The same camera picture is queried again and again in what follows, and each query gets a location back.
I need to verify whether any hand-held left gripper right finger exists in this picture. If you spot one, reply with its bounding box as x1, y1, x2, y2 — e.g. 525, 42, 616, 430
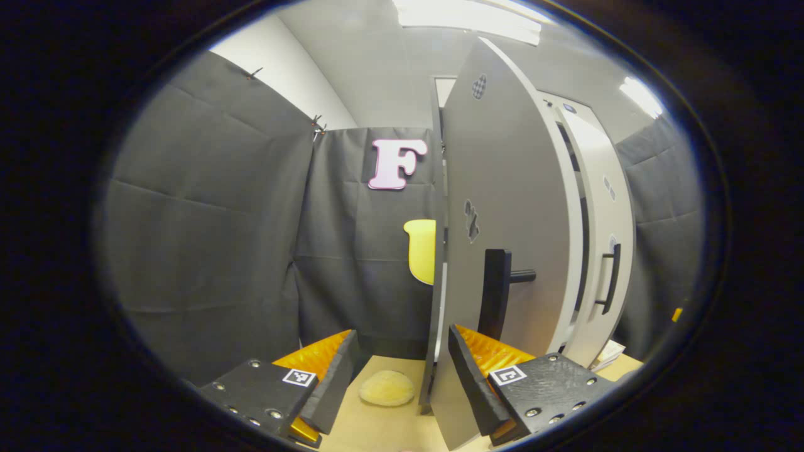
448, 324, 619, 448

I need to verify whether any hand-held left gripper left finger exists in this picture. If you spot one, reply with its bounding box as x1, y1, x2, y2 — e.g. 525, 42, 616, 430
200, 330, 360, 448

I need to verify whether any round yellow coaster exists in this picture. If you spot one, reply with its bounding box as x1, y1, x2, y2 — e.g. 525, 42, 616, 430
359, 370, 416, 407

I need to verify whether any cream cover book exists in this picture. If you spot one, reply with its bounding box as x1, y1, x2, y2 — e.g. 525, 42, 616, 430
590, 340, 627, 372

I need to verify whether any black backdrop cloth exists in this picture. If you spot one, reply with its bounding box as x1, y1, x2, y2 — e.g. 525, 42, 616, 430
100, 50, 704, 384

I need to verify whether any small ceiling light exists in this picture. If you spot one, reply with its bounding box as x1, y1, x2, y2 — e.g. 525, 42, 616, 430
619, 77, 663, 120

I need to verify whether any large ceiling light panel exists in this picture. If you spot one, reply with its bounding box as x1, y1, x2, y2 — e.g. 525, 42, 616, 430
393, 0, 542, 46

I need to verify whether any black door handle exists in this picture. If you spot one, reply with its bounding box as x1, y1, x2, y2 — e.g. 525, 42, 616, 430
477, 249, 537, 343
595, 243, 622, 315

